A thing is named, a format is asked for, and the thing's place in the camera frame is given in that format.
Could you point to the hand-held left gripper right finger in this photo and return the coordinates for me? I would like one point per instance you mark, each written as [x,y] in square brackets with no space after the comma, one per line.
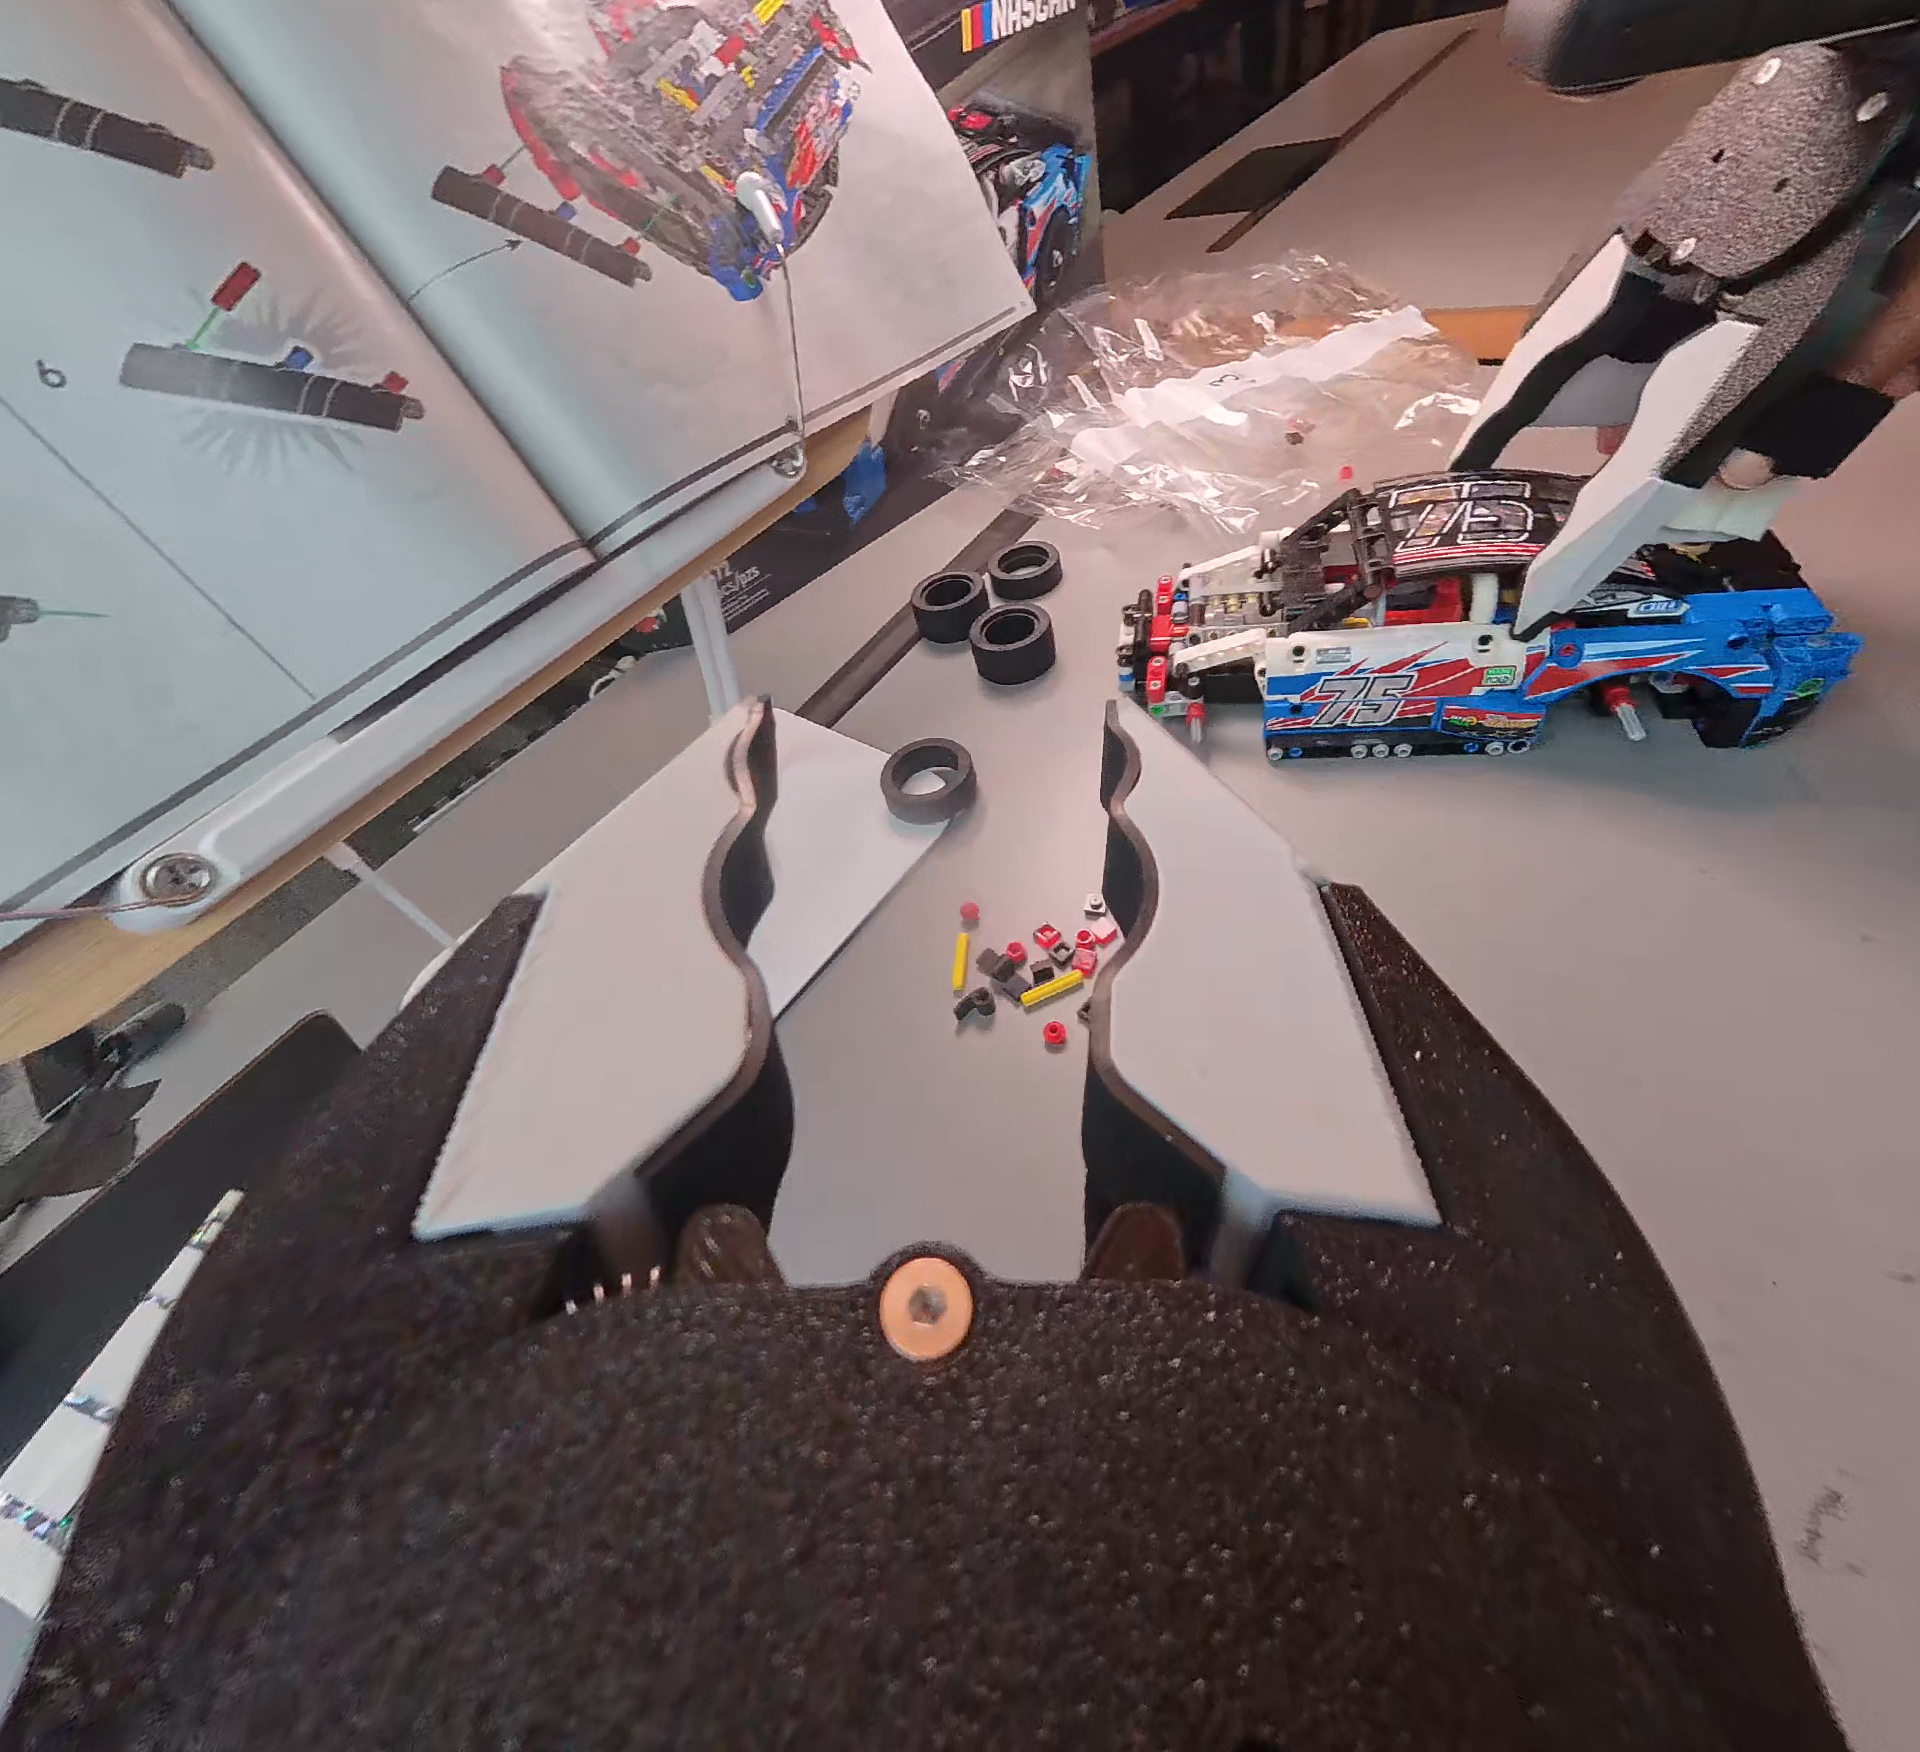
[1275,1047]

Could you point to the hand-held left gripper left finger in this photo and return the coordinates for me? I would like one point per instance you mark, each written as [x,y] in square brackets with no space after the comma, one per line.
[600,1047]

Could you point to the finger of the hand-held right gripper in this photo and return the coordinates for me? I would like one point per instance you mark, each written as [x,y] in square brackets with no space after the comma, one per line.
[1612,531]
[1576,342]

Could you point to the toy brick race car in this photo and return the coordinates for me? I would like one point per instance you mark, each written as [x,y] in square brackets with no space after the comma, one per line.
[1350,702]

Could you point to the instruction booklet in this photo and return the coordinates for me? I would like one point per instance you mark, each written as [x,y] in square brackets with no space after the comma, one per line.
[375,56]

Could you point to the grey desk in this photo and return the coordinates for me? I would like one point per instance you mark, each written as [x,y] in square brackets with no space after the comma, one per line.
[1424,88]
[1576,958]

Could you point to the person's right hand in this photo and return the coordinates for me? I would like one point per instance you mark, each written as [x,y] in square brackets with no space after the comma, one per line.
[1892,357]

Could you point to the pile of small brick pieces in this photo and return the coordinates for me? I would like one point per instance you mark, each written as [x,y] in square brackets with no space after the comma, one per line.
[1035,987]

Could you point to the wooden book stand white base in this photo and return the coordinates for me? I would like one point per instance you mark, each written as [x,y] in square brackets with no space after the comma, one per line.
[839,823]

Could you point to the heap of clear plastic bags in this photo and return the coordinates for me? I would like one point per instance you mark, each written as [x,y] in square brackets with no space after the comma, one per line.
[1201,432]

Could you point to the black toy set box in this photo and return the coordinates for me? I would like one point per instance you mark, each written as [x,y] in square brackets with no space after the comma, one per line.
[1020,27]

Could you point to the holographic sticker sheet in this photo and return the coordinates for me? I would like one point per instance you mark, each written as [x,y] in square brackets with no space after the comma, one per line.
[89,1452]

